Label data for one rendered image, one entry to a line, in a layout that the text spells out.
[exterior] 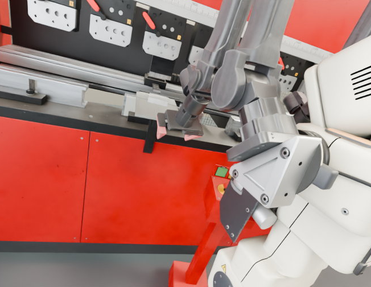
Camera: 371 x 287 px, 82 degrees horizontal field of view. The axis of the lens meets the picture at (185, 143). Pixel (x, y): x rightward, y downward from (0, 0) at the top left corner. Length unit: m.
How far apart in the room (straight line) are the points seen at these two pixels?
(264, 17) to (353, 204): 0.31
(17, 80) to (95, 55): 0.57
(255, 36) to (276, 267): 0.48
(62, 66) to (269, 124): 1.15
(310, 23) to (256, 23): 0.80
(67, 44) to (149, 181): 0.96
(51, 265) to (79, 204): 0.42
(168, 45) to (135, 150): 0.47
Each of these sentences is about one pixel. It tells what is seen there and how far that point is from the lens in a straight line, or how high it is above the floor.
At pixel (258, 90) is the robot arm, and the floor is 1.25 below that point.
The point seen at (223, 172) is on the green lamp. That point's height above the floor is 0.81.
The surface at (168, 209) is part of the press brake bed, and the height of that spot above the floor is 0.41.
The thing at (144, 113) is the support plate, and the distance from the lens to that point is 0.80.
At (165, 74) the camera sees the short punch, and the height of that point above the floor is 1.10.
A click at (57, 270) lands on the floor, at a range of 1.52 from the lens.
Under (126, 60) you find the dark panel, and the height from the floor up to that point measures 1.03.
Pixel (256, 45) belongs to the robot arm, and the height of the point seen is 1.31.
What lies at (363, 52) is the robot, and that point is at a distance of 0.45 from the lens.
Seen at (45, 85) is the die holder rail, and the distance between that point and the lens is 1.09.
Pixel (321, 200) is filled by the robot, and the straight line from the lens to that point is 0.41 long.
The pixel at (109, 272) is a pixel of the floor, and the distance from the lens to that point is 1.50.
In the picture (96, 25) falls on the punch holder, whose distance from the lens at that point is 0.97.
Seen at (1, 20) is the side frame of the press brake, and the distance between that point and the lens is 1.70.
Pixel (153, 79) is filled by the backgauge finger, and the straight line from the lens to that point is 1.23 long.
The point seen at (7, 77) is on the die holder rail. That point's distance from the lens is 1.14.
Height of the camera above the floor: 1.30
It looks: 27 degrees down
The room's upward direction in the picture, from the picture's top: 18 degrees clockwise
